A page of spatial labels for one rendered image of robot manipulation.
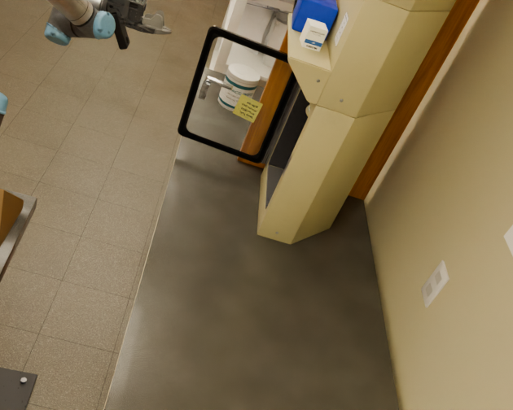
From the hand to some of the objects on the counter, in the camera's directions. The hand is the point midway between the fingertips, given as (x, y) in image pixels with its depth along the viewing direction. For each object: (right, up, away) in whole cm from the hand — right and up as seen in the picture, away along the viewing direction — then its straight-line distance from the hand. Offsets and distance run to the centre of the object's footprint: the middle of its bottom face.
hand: (167, 32), depth 181 cm
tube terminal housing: (+40, -56, +14) cm, 70 cm away
